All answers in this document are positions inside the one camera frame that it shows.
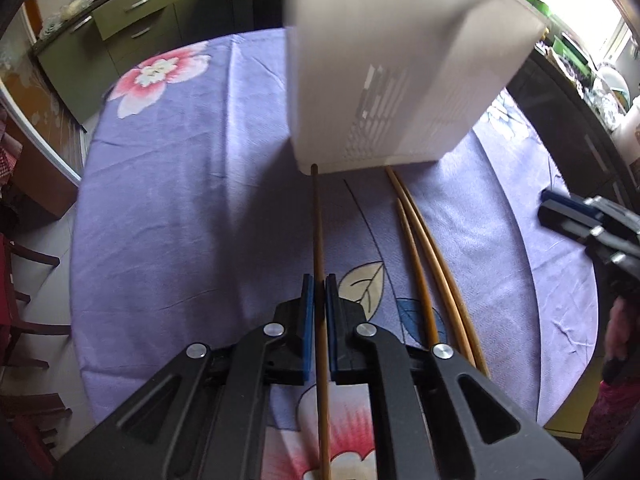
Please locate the white plastic utensil holder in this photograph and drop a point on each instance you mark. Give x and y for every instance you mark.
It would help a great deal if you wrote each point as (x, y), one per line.
(400, 60)

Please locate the plastic bags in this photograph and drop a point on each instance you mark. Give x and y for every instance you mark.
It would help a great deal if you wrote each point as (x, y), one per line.
(70, 7)

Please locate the crumpled foil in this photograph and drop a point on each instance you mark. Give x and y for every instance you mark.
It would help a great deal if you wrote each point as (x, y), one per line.
(602, 102)

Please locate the green plastic basket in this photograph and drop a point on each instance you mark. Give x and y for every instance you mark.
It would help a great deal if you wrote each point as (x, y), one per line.
(532, 0)

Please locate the green base cabinets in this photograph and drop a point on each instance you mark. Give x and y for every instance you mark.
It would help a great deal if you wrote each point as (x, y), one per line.
(135, 25)

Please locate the purple floral tablecloth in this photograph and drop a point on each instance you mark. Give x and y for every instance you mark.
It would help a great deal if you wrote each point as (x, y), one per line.
(200, 210)

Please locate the red chair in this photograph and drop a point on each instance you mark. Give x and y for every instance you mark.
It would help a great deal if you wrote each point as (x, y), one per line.
(7, 300)

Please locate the dark wooden chair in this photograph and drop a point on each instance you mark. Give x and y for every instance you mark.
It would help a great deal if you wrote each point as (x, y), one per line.
(35, 430)

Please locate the person's right forearm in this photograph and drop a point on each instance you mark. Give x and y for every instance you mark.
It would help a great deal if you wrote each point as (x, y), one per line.
(607, 420)

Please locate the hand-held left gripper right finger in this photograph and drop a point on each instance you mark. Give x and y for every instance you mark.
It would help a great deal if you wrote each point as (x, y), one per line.
(332, 330)

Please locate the green dish rack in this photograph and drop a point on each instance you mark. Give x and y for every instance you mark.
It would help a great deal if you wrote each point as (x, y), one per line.
(575, 52)

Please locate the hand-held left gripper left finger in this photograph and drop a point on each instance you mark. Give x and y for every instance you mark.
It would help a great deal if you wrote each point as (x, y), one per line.
(307, 330)

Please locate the dark base cabinets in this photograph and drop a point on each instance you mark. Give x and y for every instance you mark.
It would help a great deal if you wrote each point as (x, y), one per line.
(565, 110)

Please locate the person's right hand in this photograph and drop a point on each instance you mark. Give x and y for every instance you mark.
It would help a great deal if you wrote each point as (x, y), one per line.
(625, 327)

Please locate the sliding door frame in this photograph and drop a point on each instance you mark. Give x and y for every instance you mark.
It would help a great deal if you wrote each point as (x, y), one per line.
(45, 135)

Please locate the round patterned plate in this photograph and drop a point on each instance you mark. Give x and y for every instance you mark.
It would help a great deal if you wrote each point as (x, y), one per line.
(616, 82)

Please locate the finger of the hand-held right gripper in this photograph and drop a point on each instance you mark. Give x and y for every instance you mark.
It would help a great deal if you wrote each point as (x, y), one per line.
(565, 220)
(565, 199)

